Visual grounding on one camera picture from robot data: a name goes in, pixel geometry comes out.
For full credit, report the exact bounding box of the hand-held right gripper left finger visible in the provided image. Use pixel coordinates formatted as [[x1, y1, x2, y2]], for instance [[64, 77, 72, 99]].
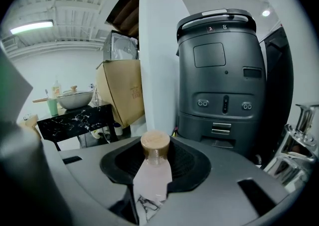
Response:
[[58, 136, 145, 225]]

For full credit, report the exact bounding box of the dark grey delivery robot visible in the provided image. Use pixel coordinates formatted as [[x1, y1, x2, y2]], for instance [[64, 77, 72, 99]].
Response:
[[175, 8, 268, 165]]

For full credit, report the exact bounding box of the steel wok with wooden handle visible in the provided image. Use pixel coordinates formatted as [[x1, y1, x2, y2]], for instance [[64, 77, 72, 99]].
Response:
[[32, 85, 94, 111]]

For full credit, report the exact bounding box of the brown cardboard box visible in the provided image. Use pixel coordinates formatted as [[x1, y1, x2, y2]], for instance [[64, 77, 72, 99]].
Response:
[[95, 59, 146, 129]]

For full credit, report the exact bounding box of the white marble sink countertop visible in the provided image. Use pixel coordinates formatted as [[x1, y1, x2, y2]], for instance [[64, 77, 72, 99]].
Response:
[[136, 194, 165, 224]]

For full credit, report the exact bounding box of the pink bottle with tan cap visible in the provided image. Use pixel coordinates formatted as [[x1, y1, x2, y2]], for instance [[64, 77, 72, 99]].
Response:
[[133, 130, 173, 205]]

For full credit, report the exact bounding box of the shiny chrome metal fixture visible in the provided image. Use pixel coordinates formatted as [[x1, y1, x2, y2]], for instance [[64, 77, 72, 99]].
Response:
[[262, 104, 319, 194]]

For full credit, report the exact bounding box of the black marble side table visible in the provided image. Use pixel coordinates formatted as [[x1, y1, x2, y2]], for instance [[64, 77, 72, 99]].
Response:
[[36, 104, 119, 152]]

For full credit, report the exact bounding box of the green plastic cup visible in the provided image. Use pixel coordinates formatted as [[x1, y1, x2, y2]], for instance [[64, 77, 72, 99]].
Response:
[[46, 98, 59, 117]]

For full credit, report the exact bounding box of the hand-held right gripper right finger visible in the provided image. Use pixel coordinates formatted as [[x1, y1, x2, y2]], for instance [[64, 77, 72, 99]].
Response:
[[139, 136, 295, 226]]

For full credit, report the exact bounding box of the cream pump soap bottle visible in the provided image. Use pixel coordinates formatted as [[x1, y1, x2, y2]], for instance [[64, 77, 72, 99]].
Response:
[[51, 79, 62, 98]]

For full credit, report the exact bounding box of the ceiling tube light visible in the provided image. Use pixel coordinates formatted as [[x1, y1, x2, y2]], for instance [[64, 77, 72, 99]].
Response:
[[9, 19, 54, 35]]

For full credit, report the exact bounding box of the brown wooden staircase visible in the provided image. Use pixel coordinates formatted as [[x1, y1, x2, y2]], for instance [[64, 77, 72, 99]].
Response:
[[105, 0, 141, 39]]

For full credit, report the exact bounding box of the black leaning panel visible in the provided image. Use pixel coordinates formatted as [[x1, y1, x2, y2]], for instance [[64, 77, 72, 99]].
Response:
[[259, 25, 295, 169]]

